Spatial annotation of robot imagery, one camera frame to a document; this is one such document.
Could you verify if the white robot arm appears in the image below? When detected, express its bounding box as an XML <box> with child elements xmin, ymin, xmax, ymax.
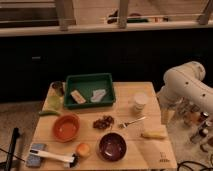
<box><xmin>157</xmin><ymin>61</ymin><xmax>213</xmax><ymax>125</ymax></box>

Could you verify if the green pea pod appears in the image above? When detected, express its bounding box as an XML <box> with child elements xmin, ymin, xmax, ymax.
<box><xmin>38</xmin><ymin>110</ymin><xmax>60</xmax><ymax>116</ymax></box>

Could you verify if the beige block in tray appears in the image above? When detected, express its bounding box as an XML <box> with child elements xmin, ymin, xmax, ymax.
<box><xmin>71</xmin><ymin>90</ymin><xmax>86</xmax><ymax>104</ymax></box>

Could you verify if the black stand left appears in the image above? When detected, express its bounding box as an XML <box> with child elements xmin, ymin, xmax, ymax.
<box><xmin>0</xmin><ymin>128</ymin><xmax>20</xmax><ymax>171</ymax></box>

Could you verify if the orange red bowl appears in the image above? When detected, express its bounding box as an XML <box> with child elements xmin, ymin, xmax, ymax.
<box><xmin>52</xmin><ymin>114</ymin><xmax>80</xmax><ymax>143</ymax></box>

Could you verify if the yellow banana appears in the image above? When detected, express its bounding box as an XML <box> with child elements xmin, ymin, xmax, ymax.
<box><xmin>141</xmin><ymin>132</ymin><xmax>166</xmax><ymax>140</ymax></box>

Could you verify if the brown grape bunch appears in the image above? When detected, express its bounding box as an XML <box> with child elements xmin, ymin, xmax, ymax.
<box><xmin>93</xmin><ymin>115</ymin><xmax>114</xmax><ymax>130</ymax></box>

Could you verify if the white cup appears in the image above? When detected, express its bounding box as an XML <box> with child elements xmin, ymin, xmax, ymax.
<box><xmin>133</xmin><ymin>92</ymin><xmax>149</xmax><ymax>113</ymax></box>

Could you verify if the orange fruit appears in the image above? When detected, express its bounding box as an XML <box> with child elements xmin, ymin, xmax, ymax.
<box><xmin>76</xmin><ymin>143</ymin><xmax>90</xmax><ymax>157</ymax></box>

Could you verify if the blue sponge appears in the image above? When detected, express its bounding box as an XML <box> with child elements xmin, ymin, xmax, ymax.
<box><xmin>26</xmin><ymin>143</ymin><xmax>46</xmax><ymax>168</ymax></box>

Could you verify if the black cable right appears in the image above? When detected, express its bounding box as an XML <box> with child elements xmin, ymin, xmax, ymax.
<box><xmin>176</xmin><ymin>160</ymin><xmax>213</xmax><ymax>171</ymax></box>

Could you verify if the dark purple bowl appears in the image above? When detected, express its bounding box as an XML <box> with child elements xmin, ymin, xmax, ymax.
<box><xmin>97</xmin><ymin>133</ymin><xmax>127</xmax><ymax>162</ymax></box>

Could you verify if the white handled brush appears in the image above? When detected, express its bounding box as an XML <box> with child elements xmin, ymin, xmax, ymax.
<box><xmin>29</xmin><ymin>149</ymin><xmax>78</xmax><ymax>168</ymax></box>

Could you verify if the green plastic tray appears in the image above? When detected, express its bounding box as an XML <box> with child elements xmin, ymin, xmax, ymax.
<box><xmin>64</xmin><ymin>73</ymin><xmax>116</xmax><ymax>109</ymax></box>

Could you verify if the white cloth in tray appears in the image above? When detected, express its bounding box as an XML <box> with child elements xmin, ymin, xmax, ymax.
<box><xmin>90</xmin><ymin>89</ymin><xmax>106</xmax><ymax>102</ymax></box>

